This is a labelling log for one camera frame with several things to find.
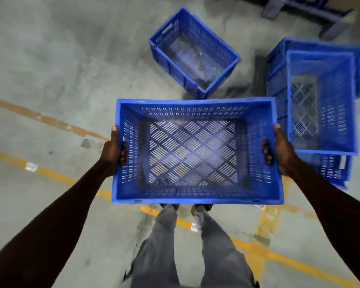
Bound person's right hand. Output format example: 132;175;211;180
261;124;299;177

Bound grey trousers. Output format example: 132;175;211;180
122;204;260;288

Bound blue perforated plastic crate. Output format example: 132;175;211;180
112;97;285;205

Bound person's left forearm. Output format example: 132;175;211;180
0;160;117;288

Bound blue crate with white label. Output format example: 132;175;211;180
265;37;360;190

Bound person's right forearm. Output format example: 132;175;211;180
283;159;360;288

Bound person's left hand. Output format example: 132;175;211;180
99;126;129;177

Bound tilted blue plastic crate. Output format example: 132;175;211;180
286;50;359;156

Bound clear plastic sheet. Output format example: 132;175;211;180
164;35;223;88

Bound person's right foot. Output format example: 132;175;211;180
191;203;214;216

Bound dark blue pallet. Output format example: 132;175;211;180
259;0;360;40

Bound blue crate with plastic sheet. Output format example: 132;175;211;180
148;7;241;100

